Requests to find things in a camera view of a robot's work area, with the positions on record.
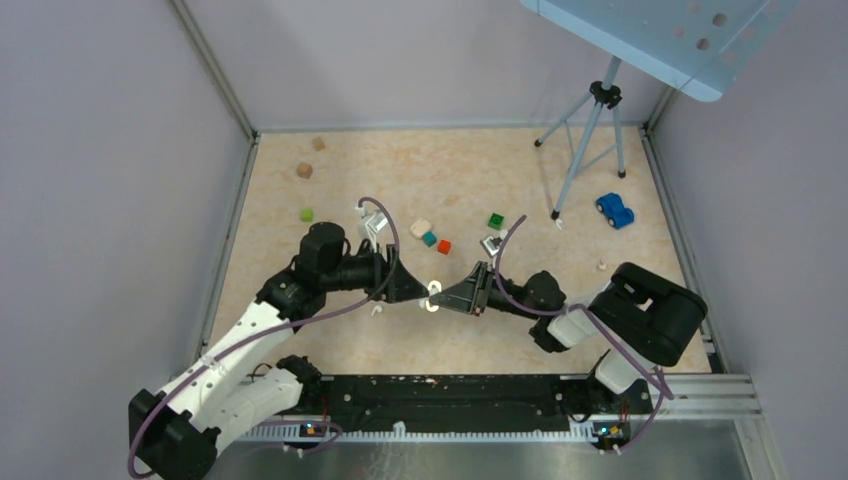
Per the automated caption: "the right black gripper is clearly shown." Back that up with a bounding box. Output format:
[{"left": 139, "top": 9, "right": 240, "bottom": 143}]
[{"left": 430, "top": 260, "right": 541, "bottom": 320}]

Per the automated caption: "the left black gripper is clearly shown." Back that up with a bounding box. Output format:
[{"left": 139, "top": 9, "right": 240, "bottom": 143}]
[{"left": 322, "top": 242, "right": 429, "bottom": 303}]

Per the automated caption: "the white earbud charging case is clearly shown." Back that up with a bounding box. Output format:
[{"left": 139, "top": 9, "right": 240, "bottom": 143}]
[{"left": 418, "top": 280, "right": 442, "bottom": 313}]

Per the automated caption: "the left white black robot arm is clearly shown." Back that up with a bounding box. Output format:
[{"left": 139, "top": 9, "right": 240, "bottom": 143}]
[{"left": 128, "top": 222, "right": 429, "bottom": 479}]

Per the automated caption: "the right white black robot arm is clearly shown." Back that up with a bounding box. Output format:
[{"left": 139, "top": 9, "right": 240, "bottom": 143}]
[{"left": 428, "top": 262, "right": 708, "bottom": 412}]

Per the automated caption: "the orange-red small cube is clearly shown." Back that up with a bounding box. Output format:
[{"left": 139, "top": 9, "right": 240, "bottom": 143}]
[{"left": 437, "top": 240, "right": 452, "bottom": 255}]

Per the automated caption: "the teal small cube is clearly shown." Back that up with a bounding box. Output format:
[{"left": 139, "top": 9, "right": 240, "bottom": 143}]
[{"left": 422, "top": 232, "right": 437, "bottom": 247}]

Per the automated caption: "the beige rounded block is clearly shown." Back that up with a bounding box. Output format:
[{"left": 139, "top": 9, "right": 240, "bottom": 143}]
[{"left": 409, "top": 218, "right": 432, "bottom": 239}]

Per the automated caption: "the dark green toy brick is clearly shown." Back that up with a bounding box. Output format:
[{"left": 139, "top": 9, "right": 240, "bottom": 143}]
[{"left": 487, "top": 213, "right": 505, "bottom": 231}]

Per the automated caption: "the near wooden cube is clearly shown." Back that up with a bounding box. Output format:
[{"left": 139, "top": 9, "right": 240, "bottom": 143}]
[{"left": 296, "top": 162, "right": 314, "bottom": 179}]

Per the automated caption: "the blue toy car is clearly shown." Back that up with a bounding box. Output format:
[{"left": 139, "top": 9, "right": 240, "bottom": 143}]
[{"left": 595, "top": 192, "right": 635, "bottom": 229}]

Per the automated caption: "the grey tripod stand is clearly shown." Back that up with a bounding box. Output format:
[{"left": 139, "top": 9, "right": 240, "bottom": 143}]
[{"left": 533, "top": 56, "right": 627, "bottom": 226}]

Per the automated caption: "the light blue perforated panel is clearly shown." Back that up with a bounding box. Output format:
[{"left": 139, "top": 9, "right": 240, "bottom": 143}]
[{"left": 521, "top": 0, "right": 798, "bottom": 102}]

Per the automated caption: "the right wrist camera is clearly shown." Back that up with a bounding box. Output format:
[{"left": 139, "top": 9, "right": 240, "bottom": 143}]
[{"left": 480, "top": 229, "right": 508, "bottom": 258}]

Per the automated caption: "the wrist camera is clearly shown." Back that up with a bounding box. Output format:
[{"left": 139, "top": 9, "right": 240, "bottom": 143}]
[
  {"left": 480, "top": 229, "right": 508, "bottom": 258},
  {"left": 354, "top": 206, "right": 388, "bottom": 247}
]

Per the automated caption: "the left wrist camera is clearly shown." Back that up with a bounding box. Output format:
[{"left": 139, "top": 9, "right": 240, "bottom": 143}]
[{"left": 354, "top": 206, "right": 388, "bottom": 247}]

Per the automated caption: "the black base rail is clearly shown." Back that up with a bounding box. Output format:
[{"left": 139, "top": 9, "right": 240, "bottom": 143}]
[{"left": 281, "top": 374, "right": 653, "bottom": 434}]

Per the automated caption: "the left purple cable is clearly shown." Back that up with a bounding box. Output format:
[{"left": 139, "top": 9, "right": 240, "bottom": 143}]
[{"left": 125, "top": 196, "right": 401, "bottom": 480}]

